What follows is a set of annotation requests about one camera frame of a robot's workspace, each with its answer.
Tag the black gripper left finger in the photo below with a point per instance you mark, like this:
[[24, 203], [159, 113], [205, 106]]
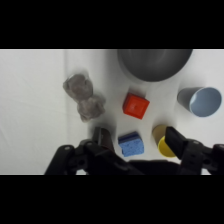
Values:
[[85, 160]]

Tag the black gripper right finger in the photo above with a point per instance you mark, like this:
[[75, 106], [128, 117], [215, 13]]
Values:
[[186, 150]]

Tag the yellow cup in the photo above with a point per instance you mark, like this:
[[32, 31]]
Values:
[[160, 139]]

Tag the blue-grey cup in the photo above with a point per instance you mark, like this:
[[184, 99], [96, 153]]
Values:
[[201, 101]]

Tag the grey bowl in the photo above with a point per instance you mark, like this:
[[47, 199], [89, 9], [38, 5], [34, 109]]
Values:
[[154, 63]]

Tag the blue sponge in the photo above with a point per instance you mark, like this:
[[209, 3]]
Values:
[[131, 144]]

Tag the grey plush toy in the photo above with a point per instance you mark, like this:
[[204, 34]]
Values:
[[84, 95]]

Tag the red block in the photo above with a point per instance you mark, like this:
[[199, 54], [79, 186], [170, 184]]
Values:
[[135, 105]]

